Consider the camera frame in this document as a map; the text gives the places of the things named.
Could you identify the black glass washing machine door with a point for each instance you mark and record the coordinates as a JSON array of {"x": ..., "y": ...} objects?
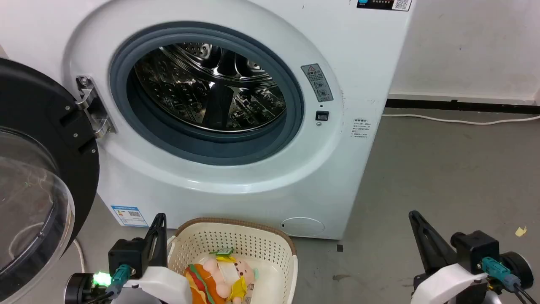
[{"x": 38, "y": 109}]

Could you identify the steel washing machine drum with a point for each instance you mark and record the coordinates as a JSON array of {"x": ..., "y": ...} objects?
[{"x": 181, "y": 93}]

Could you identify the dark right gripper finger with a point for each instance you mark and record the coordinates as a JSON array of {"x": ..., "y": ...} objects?
[
  {"x": 417, "y": 240},
  {"x": 438, "y": 251}
]

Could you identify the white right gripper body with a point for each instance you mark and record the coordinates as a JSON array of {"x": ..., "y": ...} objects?
[{"x": 447, "y": 283}]

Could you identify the white front-load washing machine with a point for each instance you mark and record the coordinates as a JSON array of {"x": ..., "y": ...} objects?
[{"x": 236, "y": 198}]

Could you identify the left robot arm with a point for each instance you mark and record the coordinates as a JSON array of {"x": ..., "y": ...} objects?
[{"x": 80, "y": 289}]

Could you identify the dark QR code sticker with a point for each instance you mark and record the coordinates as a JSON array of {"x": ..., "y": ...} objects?
[{"x": 382, "y": 4}]

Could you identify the plush hamburger toy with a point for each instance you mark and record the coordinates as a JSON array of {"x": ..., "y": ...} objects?
[{"x": 201, "y": 283}]

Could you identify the cream plastic laundry basket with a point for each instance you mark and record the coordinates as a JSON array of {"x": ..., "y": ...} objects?
[{"x": 236, "y": 238}]

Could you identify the black door latch slot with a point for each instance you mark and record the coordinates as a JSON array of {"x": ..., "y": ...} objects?
[{"x": 322, "y": 116}]

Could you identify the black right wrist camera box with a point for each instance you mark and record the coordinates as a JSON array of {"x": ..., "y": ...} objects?
[{"x": 474, "y": 249}]

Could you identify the grey rubber door gasket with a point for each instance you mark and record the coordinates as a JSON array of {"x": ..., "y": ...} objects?
[{"x": 122, "y": 84}]

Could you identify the yellow paper scrap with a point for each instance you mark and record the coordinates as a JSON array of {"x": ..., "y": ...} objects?
[{"x": 521, "y": 231}]

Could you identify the small white text sticker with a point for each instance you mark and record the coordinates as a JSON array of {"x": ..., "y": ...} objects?
[{"x": 361, "y": 128}]

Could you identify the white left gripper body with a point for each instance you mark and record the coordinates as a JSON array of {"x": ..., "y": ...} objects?
[{"x": 166, "y": 283}]

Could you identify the black wall baseboard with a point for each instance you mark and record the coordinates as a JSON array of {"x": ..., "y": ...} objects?
[{"x": 464, "y": 106}]

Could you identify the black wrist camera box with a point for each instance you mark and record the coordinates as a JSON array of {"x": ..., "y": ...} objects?
[
  {"x": 126, "y": 253},
  {"x": 474, "y": 249}
]

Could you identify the pink plush doll yellow clothes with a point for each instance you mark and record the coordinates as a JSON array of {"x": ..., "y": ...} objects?
[{"x": 236, "y": 270}]

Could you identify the oval drain filter cover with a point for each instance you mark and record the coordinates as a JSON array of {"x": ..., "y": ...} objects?
[{"x": 303, "y": 226}]

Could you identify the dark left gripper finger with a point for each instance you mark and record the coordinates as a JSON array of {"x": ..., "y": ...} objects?
[
  {"x": 161, "y": 245},
  {"x": 150, "y": 249}
]

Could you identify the grey warning sticker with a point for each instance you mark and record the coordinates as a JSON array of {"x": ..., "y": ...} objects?
[{"x": 317, "y": 82}]

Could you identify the blue energy label sticker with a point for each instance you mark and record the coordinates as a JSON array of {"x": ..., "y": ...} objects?
[{"x": 128, "y": 215}]

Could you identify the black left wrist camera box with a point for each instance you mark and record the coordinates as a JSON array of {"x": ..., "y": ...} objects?
[{"x": 126, "y": 253}]

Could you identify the chrome door hinge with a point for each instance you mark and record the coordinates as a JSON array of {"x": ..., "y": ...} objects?
[{"x": 95, "y": 112}]

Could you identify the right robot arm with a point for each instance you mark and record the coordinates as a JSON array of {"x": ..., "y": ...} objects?
[{"x": 517, "y": 268}]

